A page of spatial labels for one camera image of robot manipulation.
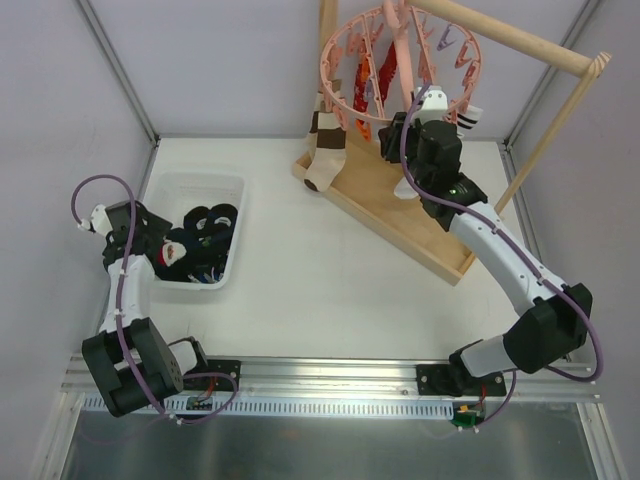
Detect orange clothes peg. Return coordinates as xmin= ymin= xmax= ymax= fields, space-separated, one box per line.
xmin=354 ymin=119 xmax=372 ymax=142

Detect black sock with white patch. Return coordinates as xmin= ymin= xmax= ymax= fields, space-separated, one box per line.
xmin=201 ymin=203 xmax=238 ymax=241

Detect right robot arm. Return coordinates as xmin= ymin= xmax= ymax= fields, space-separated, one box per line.
xmin=379 ymin=112 xmax=593 ymax=396

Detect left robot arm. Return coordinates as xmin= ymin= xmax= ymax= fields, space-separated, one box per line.
xmin=81 ymin=201 xmax=210 ymax=417

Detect pink round clip hanger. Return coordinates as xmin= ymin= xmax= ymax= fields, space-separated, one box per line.
xmin=319 ymin=1 xmax=483 ymax=139

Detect santa pattern sock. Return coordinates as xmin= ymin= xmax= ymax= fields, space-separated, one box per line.
xmin=156 ymin=240 xmax=187 ymax=268

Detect white plastic laundry basket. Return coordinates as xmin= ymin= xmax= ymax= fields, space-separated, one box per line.
xmin=142 ymin=170 xmax=246 ymax=291

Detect white sock black stripes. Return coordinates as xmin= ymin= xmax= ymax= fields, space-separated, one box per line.
xmin=393 ymin=105 xmax=484 ymax=200

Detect navy green striped sock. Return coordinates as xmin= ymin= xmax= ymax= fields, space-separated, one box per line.
xmin=153 ymin=228 xmax=232 ymax=283

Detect black white patterned sock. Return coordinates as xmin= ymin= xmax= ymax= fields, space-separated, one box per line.
xmin=187 ymin=268 xmax=224 ymax=285

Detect purple clothes peg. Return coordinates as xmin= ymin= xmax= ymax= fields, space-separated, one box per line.
xmin=436 ymin=23 xmax=456 ymax=52

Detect cream sock brown toe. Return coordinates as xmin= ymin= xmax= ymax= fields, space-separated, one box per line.
xmin=303 ymin=91 xmax=346 ymax=192

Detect green circuit board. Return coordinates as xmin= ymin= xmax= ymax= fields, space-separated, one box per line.
xmin=451 ymin=404 xmax=486 ymax=430

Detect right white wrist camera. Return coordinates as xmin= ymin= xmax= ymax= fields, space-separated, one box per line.
xmin=411 ymin=85 xmax=449 ymax=123

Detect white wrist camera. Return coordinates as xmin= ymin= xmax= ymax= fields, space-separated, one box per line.
xmin=78 ymin=204 xmax=112 ymax=237
xmin=411 ymin=85 xmax=449 ymax=123

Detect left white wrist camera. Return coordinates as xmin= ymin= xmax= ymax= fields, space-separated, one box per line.
xmin=78 ymin=204 xmax=112 ymax=237

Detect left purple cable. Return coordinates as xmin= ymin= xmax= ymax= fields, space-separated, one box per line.
xmin=72 ymin=174 xmax=240 ymax=427

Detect purple cable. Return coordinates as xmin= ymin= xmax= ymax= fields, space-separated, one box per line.
xmin=72 ymin=174 xmax=240 ymax=427
xmin=399 ymin=83 xmax=601 ymax=434

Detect wooden hanging frame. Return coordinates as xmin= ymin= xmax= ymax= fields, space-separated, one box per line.
xmin=318 ymin=0 xmax=613 ymax=221

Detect aluminium mounting rail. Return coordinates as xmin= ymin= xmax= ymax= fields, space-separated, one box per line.
xmin=59 ymin=353 xmax=601 ymax=422

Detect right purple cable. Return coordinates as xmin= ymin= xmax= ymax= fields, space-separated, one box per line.
xmin=399 ymin=83 xmax=601 ymax=434

